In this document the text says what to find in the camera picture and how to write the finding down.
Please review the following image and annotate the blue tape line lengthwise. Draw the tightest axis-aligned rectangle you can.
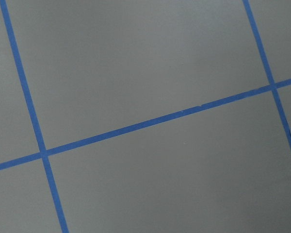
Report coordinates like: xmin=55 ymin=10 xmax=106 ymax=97
xmin=0 ymin=78 xmax=291 ymax=170

